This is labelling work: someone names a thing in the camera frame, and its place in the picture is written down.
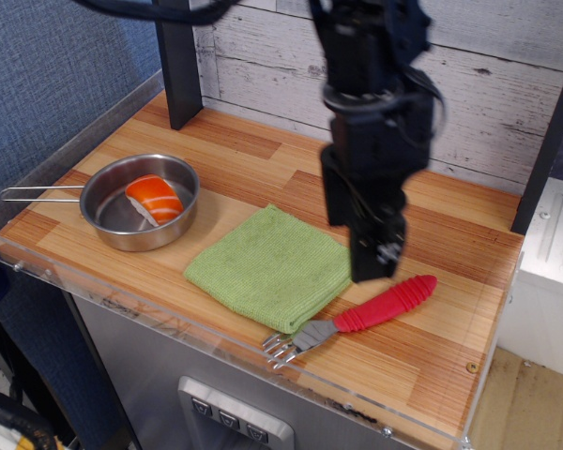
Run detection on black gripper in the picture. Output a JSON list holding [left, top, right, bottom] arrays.
[[320, 86, 434, 283]]

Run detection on green towel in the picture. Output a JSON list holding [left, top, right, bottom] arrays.
[[184, 204, 351, 334]]

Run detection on red handled metal fork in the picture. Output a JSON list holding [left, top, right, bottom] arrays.
[[262, 275, 438, 369]]

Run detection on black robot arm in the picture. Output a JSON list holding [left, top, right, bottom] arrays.
[[310, 1, 443, 282]]

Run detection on white ribbed box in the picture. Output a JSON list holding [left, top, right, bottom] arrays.
[[497, 178, 563, 374]]

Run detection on salmon sushi toy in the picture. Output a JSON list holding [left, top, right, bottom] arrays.
[[125, 173, 184, 227]]

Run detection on silver button control panel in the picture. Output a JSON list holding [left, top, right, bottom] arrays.
[[177, 376, 295, 449]]

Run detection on small steel pan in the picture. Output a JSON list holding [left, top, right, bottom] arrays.
[[0, 154, 200, 252]]

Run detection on clear acrylic front guard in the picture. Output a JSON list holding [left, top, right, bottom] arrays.
[[0, 238, 470, 449]]

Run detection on yellow black object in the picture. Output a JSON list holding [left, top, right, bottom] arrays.
[[15, 434, 64, 450]]

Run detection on black right vertical post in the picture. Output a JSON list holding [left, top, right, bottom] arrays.
[[510, 0, 563, 235]]

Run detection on black vertical post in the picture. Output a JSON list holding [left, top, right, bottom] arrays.
[[155, 22, 203, 130], [510, 0, 563, 235]]

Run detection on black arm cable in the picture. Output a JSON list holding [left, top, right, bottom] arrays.
[[74, 0, 245, 25]]

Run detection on black left vertical post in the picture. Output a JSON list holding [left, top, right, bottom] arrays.
[[155, 22, 203, 130]]

